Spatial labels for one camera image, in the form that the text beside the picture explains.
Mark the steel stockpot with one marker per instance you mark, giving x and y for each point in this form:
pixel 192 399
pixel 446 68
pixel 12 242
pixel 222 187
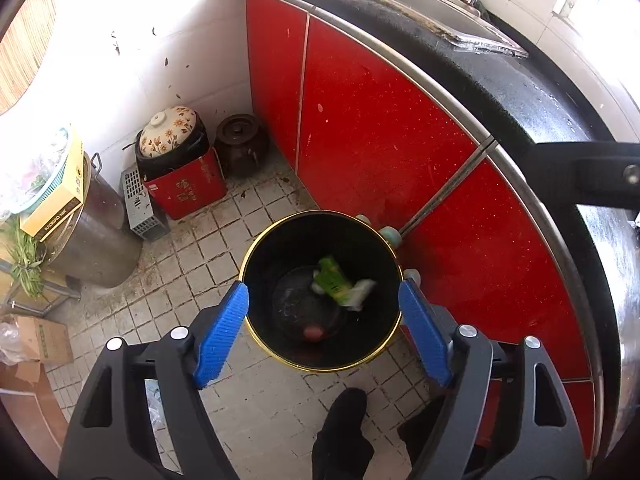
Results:
pixel 95 245

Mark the green snack packet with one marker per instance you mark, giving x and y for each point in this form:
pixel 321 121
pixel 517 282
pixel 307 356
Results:
pixel 332 280

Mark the green leafy vegetables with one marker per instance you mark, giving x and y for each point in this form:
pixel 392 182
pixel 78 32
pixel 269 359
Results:
pixel 25 260

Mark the brown glazed jar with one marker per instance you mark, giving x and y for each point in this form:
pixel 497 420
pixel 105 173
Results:
pixel 242 145

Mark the dark green cloth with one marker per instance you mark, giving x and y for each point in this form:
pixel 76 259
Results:
pixel 474 0

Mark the bamboo curtain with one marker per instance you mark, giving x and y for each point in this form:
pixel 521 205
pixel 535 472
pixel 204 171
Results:
pixel 22 50

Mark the brown cardboard box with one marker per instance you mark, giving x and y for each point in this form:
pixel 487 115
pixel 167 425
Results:
pixel 45 340

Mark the black gold-rimmed trash bin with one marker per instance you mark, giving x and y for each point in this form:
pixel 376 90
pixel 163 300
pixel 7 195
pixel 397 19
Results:
pixel 280 260

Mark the metal rack frame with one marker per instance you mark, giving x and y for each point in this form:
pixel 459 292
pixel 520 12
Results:
pixel 45 300

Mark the person's black shoe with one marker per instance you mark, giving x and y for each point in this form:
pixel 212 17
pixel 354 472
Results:
pixel 422 430
pixel 345 435

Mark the white crumpled wrapper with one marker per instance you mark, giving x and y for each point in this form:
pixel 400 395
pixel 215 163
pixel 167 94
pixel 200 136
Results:
pixel 362 294

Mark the floral ceramic pot lid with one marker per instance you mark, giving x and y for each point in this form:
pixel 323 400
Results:
pixel 167 132

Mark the teal plastic basket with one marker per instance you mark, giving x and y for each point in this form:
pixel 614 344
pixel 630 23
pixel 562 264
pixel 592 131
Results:
pixel 30 175

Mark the red printed box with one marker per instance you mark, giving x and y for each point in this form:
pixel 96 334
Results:
pixel 187 192

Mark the black kitchen countertop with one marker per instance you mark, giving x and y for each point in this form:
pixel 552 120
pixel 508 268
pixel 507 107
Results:
pixel 525 95

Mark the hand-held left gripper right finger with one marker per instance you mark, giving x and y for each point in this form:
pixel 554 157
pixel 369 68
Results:
pixel 425 332

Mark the small pink round object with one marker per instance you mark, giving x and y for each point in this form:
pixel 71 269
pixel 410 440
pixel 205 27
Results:
pixel 312 332

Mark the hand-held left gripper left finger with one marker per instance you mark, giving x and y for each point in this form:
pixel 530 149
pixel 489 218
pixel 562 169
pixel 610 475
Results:
pixel 225 330

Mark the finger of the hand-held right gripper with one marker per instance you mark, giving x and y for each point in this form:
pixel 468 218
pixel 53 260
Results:
pixel 607 180

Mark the pale green small jar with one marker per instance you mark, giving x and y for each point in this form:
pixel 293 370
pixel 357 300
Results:
pixel 413 276
pixel 361 218
pixel 390 236

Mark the black cooking pot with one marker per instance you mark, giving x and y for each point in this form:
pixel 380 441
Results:
pixel 192 152

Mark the yellow cardboard box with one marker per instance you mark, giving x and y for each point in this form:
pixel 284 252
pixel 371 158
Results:
pixel 60 195

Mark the grey plastic crate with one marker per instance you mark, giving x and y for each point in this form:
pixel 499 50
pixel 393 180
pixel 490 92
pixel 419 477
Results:
pixel 142 215

